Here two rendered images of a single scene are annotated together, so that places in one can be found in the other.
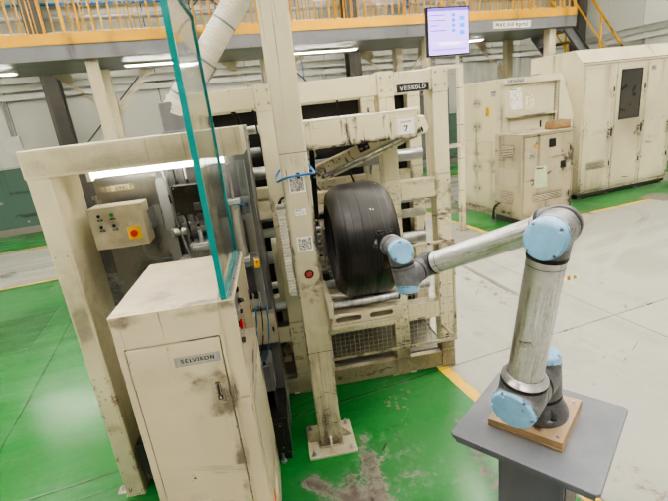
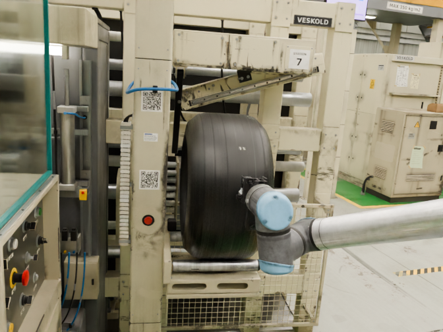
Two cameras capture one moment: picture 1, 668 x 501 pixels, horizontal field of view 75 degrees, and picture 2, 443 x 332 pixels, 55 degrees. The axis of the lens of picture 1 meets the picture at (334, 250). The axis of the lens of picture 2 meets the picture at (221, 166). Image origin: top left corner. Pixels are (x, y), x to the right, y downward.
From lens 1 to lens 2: 55 cm
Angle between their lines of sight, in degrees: 5
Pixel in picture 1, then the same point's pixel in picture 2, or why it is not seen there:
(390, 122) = (281, 51)
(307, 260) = (149, 202)
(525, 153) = (405, 131)
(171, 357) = not seen: outside the picture
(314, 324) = (144, 286)
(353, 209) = (219, 144)
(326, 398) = not seen: outside the picture
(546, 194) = (419, 176)
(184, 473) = not seen: outside the picture
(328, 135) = (204, 52)
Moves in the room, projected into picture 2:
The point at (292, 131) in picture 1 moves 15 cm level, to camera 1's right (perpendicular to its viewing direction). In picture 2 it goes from (157, 31) to (201, 34)
